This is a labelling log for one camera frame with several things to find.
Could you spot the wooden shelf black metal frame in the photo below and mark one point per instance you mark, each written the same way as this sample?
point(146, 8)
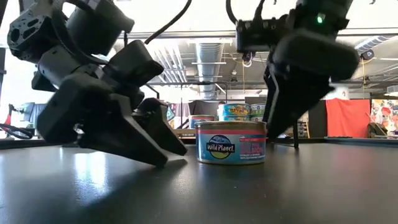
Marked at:
point(295, 140)

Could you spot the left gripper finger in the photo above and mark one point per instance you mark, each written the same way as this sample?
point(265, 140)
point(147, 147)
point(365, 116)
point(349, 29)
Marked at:
point(161, 127)
point(124, 137)

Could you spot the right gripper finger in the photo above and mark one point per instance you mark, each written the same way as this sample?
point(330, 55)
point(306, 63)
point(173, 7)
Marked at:
point(267, 93)
point(292, 99)

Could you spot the black monitor screen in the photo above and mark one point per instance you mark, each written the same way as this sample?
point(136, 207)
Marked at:
point(255, 99)

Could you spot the black partition panel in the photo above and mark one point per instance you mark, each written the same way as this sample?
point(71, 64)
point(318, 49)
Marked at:
point(317, 119)

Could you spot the black round spotlight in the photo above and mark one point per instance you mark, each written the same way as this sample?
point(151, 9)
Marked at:
point(367, 55)

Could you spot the floral cloth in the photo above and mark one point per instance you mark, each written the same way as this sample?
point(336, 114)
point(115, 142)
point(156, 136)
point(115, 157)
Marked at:
point(385, 110)

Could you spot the black table mat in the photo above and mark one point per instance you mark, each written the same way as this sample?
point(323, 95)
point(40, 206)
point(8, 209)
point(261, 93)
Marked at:
point(199, 193)

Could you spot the silver-lid can green label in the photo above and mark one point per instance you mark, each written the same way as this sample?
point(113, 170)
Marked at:
point(257, 118)
point(258, 109)

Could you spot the silver air duct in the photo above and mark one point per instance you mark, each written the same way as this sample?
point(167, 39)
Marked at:
point(206, 71)

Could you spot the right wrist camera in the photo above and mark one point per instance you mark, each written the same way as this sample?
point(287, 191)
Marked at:
point(261, 35)

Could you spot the corrugated silver duct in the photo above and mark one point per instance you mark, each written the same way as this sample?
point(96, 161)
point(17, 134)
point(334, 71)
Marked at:
point(373, 42)

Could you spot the silver-lid can white teal label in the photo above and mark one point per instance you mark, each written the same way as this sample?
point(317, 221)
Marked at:
point(234, 118)

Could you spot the black hanging device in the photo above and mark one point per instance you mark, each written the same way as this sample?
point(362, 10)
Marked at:
point(247, 60)

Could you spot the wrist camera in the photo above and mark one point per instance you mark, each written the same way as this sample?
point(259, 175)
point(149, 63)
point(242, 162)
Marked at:
point(261, 35)
point(133, 62)

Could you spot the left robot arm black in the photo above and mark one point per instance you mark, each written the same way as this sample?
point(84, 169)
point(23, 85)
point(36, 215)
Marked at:
point(93, 25)

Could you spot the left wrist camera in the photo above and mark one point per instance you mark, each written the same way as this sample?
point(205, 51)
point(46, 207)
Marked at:
point(133, 62)

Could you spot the blue grey curtain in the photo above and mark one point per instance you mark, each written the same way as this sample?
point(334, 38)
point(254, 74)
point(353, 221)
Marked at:
point(37, 113)

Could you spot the orange cloth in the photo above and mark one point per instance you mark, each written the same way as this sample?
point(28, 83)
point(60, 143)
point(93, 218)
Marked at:
point(348, 119)

